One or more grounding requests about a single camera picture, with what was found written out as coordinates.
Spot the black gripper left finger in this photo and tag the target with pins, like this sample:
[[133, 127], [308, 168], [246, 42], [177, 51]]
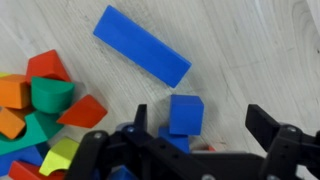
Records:
[[141, 116]]

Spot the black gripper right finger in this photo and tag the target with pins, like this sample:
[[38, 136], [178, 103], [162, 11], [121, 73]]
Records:
[[263, 123]]

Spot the blue cube block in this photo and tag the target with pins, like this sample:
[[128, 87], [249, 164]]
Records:
[[186, 115], [173, 143]]

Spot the red wedge block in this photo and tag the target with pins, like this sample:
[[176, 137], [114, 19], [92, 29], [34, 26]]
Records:
[[83, 113]]

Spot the red half-round block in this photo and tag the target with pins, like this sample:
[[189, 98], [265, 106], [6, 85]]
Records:
[[208, 148]]

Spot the blue cylinder block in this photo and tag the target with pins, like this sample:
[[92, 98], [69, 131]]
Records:
[[121, 174]]

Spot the long blue block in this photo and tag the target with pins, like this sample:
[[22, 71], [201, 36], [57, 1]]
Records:
[[140, 46]]

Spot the yellow arch block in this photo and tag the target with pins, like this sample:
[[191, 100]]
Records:
[[60, 153]]

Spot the green half-cylinder block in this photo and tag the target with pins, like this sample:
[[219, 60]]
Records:
[[50, 96]]

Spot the red prism block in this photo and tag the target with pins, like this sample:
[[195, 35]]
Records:
[[46, 66]]

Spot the green arch block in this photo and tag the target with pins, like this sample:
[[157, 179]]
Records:
[[20, 140]]

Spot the flat red block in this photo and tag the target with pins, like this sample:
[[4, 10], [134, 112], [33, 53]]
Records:
[[26, 171]]

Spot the flat blue block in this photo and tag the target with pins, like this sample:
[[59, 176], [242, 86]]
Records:
[[20, 160]]

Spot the orange cube block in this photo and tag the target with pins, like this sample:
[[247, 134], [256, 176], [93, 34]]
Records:
[[10, 123], [13, 91]]

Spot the small yellow cube block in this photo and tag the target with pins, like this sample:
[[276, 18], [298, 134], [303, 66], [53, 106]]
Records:
[[3, 75]]

